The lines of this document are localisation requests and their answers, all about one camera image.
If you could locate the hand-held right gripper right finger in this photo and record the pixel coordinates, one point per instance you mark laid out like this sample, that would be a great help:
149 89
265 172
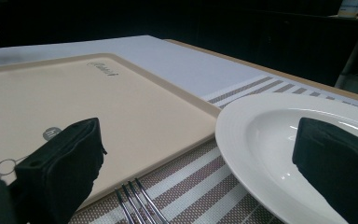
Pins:
338 168

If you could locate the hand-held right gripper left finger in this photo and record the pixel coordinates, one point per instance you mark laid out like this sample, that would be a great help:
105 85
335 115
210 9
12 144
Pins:
62 165

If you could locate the cream plastic tray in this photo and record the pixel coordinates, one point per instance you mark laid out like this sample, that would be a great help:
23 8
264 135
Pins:
105 109

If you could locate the white deep plate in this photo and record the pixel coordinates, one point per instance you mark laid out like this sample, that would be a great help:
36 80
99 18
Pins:
261 149

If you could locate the metal fork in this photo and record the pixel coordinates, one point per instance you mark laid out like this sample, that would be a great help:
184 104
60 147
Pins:
138 202

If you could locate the metal stand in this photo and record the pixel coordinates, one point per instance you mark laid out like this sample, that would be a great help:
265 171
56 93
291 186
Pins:
352 59

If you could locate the striped woven placemat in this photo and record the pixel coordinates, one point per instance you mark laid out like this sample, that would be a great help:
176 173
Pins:
195 183

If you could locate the white container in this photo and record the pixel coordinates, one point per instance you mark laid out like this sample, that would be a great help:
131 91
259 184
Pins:
351 7

